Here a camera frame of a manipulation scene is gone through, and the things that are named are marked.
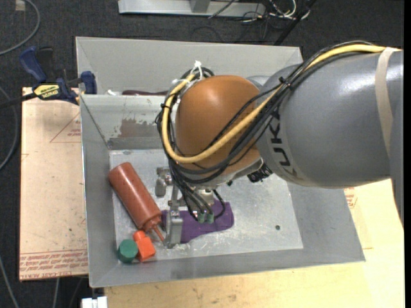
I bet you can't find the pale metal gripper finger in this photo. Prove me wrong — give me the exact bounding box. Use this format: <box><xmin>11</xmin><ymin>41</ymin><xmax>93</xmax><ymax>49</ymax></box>
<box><xmin>164</xmin><ymin>218</ymin><xmax>175</xmax><ymax>250</ymax></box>
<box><xmin>170</xmin><ymin>209</ymin><xmax>184</xmax><ymax>247</ymax></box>

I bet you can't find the orange block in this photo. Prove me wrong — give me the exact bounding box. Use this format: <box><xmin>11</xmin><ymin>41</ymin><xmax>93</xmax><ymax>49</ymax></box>
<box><xmin>132</xmin><ymin>230</ymin><xmax>157</xmax><ymax>263</ymax></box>

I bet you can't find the brown cardboard board, red print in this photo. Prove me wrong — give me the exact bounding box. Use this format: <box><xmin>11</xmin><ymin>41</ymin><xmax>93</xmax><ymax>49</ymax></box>
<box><xmin>19</xmin><ymin>87</ymin><xmax>404</xmax><ymax>282</ymax></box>

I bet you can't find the green cylinder block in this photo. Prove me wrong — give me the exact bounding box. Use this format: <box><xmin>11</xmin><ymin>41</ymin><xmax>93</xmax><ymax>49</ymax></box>
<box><xmin>116</xmin><ymin>239</ymin><xmax>139</xmax><ymax>264</ymax></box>

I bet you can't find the red-brown squeeze bottle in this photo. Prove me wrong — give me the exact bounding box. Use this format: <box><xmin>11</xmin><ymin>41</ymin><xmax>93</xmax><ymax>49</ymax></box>
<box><xmin>107</xmin><ymin>162</ymin><xmax>166</xmax><ymax>243</ymax></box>

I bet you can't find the purple cloth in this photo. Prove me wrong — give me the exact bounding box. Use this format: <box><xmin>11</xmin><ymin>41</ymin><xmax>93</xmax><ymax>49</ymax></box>
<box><xmin>159</xmin><ymin>198</ymin><xmax>235</xmax><ymax>244</ymax></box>

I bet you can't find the grey metal bin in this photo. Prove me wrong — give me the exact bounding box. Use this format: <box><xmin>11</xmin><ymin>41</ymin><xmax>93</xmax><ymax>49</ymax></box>
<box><xmin>75</xmin><ymin>36</ymin><xmax>366</xmax><ymax>288</ymax></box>

